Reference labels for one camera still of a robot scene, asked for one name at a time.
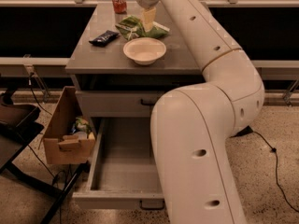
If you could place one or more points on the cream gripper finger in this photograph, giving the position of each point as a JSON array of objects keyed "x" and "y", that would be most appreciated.
[{"x": 148, "y": 17}]

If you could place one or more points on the green jalapeno chip bag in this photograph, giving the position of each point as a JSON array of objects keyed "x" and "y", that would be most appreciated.
[{"x": 132, "y": 27}]

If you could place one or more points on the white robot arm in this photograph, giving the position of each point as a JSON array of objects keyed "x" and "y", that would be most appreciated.
[{"x": 189, "y": 125}]

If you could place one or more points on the grey drawer cabinet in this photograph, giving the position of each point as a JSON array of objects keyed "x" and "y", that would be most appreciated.
[{"x": 112, "y": 88}]

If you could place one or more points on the closed grey upper drawer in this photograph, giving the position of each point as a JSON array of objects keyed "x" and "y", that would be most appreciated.
[{"x": 117, "y": 103}]

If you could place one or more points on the open grey middle drawer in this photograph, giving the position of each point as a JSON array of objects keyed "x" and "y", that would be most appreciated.
[{"x": 123, "y": 172}]

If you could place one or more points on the white paper bowl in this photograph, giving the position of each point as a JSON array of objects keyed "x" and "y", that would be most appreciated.
[{"x": 145, "y": 50}]

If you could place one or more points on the snack bags in box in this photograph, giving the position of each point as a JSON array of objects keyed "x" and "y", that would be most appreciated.
[{"x": 81, "y": 128}]

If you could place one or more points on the black power adapter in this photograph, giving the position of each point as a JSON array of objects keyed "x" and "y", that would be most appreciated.
[{"x": 245, "y": 131}]

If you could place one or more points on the cardboard box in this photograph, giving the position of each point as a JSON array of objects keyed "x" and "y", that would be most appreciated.
[{"x": 60, "y": 145}]

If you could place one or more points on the black folding table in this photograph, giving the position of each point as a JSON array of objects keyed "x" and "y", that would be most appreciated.
[{"x": 18, "y": 128}]

